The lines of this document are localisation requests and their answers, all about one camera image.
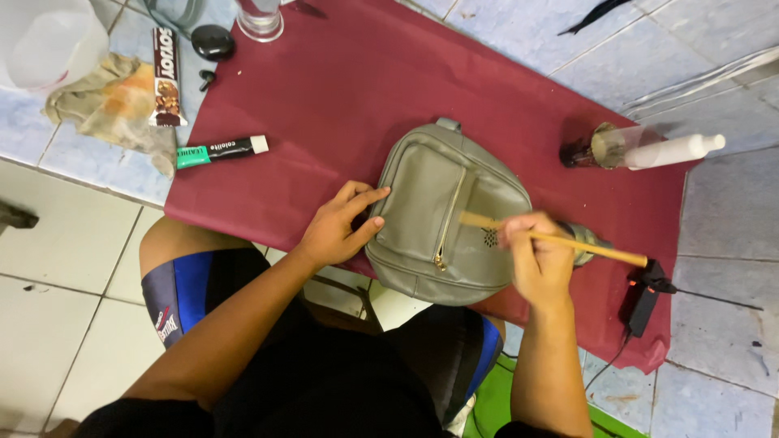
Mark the person's right hand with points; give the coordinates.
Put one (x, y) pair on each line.
(538, 267)

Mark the person's left hand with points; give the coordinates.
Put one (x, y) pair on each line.
(332, 234)

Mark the person's right fingers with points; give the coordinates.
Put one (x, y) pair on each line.
(517, 234)

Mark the grey leather backpack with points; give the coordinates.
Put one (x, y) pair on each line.
(441, 213)

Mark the grey paint jar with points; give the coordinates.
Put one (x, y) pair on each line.
(585, 242)

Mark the clear plastic cup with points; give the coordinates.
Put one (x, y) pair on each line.
(624, 145)

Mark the black heat gun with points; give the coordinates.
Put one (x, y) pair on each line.
(646, 295)

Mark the green plastic stool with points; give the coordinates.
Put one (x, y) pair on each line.
(505, 404)

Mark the maroon cloth mat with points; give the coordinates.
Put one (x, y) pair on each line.
(389, 103)

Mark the wooden chair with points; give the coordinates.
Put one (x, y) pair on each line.
(341, 298)

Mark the black feather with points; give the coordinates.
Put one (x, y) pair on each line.
(593, 14)

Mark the black green leather paint tube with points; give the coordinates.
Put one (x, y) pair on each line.
(222, 151)

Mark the clear drinking glass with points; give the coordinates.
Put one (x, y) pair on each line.
(260, 18)

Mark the black earbud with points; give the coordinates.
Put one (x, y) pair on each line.
(206, 78)

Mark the black earbuds case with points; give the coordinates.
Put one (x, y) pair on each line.
(213, 41)

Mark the brown snack bar packet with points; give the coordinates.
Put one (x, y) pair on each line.
(166, 76)

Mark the stained beige rag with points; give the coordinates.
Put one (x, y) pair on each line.
(112, 106)

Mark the white plastic container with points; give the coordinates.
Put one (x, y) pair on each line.
(45, 42)

